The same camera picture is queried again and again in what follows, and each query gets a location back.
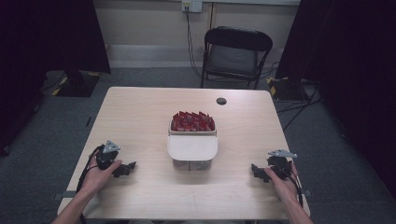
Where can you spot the person's right hand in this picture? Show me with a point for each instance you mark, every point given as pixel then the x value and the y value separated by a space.
pixel 285 186

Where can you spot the pile of red packets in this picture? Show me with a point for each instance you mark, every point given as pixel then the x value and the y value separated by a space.
pixel 193 122

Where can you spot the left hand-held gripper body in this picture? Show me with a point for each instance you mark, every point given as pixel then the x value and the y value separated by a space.
pixel 106 155

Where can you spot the grey table bracket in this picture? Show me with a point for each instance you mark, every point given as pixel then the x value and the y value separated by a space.
pixel 307 193
pixel 63 195

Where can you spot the white box with half lid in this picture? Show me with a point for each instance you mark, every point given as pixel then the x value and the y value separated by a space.
pixel 192 148

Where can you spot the black stand base yellow tape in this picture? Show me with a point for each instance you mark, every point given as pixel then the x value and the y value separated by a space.
pixel 77 85
pixel 286 88

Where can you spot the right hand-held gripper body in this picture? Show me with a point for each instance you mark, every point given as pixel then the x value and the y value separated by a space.
pixel 280 163

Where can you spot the person's left hand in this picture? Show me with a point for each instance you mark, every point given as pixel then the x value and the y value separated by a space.
pixel 98 177

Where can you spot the black folding chair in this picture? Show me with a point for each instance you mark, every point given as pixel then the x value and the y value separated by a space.
pixel 233 56

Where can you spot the dark curtain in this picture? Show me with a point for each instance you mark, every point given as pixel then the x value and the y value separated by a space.
pixel 348 62

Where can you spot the white wall socket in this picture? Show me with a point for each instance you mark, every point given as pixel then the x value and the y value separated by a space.
pixel 192 5

